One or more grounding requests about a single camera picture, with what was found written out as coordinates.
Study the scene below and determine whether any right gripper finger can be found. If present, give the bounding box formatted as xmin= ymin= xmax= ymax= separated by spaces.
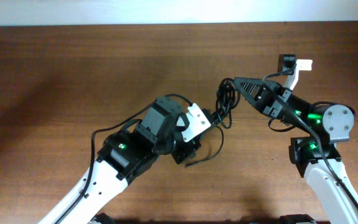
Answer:
xmin=235 ymin=83 xmax=271 ymax=109
xmin=234 ymin=77 xmax=280 ymax=90

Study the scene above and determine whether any black cable bundle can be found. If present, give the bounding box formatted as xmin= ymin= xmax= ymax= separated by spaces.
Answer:
xmin=183 ymin=77 xmax=241 ymax=169

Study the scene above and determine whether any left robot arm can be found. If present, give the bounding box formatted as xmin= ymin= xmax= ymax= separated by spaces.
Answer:
xmin=41 ymin=96 xmax=214 ymax=223

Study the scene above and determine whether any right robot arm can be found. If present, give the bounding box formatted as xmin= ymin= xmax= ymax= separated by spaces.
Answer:
xmin=234 ymin=54 xmax=358 ymax=223

